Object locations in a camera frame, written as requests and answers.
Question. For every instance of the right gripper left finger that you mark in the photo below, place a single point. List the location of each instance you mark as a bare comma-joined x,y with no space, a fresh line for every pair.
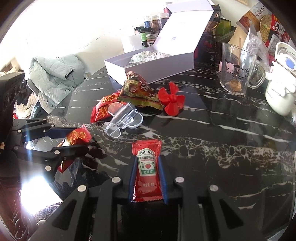
112,193

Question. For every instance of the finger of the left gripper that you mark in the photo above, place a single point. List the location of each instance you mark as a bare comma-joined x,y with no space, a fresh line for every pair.
36,128
33,163

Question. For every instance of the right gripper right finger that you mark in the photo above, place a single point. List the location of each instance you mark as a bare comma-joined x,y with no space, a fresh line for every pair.
176,190

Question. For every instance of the Heinz ketchup sachet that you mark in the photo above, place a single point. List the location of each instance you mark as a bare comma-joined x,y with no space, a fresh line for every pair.
147,183

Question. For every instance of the red yellow snack packet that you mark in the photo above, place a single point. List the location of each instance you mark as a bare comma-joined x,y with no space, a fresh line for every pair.
79,136

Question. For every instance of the red gold candy packet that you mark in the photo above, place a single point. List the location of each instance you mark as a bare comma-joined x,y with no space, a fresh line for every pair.
100,111

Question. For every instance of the clear plastic scoop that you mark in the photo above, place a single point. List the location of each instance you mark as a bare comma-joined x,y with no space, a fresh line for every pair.
123,116

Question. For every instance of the brown triangular snack bag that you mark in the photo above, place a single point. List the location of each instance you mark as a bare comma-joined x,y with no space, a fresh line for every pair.
137,91

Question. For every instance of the light green puffer jacket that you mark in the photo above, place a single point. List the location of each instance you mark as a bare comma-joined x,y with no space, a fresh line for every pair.
52,80

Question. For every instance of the white patterned pouch left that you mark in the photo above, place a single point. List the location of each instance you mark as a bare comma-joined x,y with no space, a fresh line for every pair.
140,57

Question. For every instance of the white patterned pouch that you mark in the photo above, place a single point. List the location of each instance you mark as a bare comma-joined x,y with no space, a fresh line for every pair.
140,57
158,55

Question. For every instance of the white patterned pouch right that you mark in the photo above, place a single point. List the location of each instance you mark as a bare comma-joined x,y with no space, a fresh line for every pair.
158,55

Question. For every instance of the green label black jar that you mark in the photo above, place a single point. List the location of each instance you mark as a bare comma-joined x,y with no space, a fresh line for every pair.
143,35

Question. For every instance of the red chili jar white label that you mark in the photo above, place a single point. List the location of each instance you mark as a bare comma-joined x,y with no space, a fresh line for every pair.
151,38

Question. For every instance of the blue label clear jar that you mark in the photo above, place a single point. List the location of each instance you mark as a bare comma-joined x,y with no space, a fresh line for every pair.
147,24

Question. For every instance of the white gift box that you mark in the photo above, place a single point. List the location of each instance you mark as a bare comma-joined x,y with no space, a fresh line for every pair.
177,40

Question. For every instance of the brown label clear jar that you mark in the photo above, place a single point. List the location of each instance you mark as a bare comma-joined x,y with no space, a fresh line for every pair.
154,23

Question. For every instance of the white cartoon water bottle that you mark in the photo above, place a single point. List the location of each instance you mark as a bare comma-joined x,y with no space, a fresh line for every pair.
280,91

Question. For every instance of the dark snack bag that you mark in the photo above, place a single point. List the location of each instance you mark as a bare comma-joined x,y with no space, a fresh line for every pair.
206,50

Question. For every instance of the glass mug with cartoon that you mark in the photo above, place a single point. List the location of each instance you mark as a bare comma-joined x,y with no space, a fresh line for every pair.
240,70

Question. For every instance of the dark label clear jar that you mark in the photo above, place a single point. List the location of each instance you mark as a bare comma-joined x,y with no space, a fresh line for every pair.
162,19

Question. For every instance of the red Northeast barbecue bag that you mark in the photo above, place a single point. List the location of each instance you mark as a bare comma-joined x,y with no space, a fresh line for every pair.
278,30

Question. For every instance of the snack bag with waffle picture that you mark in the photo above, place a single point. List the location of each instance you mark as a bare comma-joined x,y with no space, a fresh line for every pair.
260,17

